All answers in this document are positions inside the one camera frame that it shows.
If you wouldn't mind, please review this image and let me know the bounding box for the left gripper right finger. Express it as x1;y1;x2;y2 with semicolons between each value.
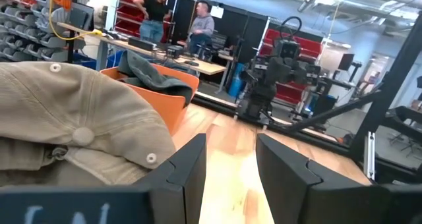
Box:
255;133;392;224

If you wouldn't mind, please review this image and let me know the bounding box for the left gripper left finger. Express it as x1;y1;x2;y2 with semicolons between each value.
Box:
131;133;208;224

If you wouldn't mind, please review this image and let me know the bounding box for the dark green cap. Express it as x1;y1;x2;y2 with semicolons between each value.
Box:
116;49;195;107

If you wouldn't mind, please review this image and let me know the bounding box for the tan cap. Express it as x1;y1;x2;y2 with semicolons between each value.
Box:
0;60;177;189

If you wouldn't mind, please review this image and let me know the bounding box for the red bin shelf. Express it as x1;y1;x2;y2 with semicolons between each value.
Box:
113;0;174;44
258;28;324;107

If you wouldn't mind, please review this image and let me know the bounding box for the blue barrel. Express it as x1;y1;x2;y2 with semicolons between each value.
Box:
228;62;247;99

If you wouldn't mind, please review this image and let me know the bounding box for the wooden workbench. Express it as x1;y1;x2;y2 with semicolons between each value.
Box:
57;21;229;94

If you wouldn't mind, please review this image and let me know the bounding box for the orange plastic bin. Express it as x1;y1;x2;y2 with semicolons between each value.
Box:
100;63;200;136

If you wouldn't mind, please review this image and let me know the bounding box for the person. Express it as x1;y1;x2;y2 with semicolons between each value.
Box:
132;0;173;44
185;0;216;55

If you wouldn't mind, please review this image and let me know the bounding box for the grey parts bin rack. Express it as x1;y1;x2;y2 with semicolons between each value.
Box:
0;0;96;64

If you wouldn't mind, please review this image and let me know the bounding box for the black aluminium rig frame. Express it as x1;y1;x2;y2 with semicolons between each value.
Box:
193;13;422;185

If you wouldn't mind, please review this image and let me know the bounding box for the yellow hanging cable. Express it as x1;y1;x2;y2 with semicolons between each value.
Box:
47;0;104;42

